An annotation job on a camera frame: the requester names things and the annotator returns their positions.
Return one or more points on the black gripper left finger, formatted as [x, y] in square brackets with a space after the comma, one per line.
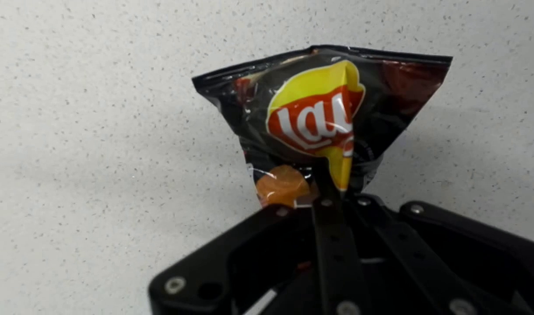
[260, 245]

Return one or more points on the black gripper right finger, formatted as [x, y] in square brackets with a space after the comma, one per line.
[453, 255]

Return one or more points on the black Lays chips packet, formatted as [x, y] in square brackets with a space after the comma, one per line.
[313, 115]

